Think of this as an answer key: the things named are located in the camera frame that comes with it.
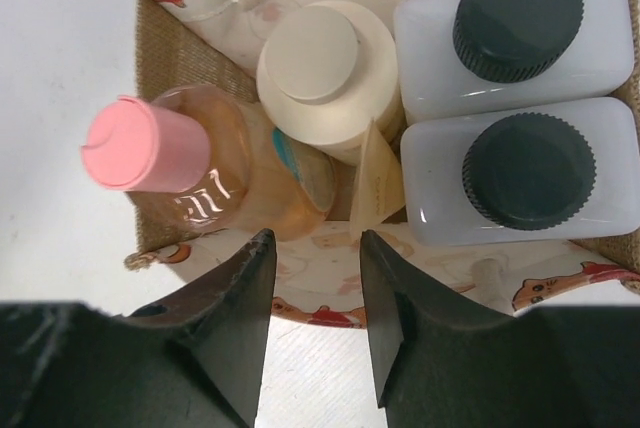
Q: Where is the cream round bottle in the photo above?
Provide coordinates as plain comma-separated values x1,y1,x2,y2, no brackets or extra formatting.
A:
256,0,404,166

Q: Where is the white bottle black cap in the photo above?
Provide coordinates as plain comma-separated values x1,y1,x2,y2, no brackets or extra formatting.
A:
394,0,635,123
401,97,639,246

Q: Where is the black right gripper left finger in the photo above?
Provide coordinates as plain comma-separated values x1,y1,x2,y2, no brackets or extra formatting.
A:
1,230,277,427

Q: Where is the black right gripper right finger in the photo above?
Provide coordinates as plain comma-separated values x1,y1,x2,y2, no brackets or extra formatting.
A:
360,231,639,427

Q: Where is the orange bottle pink cap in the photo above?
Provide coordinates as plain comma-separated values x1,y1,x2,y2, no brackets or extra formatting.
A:
80,85,337,241

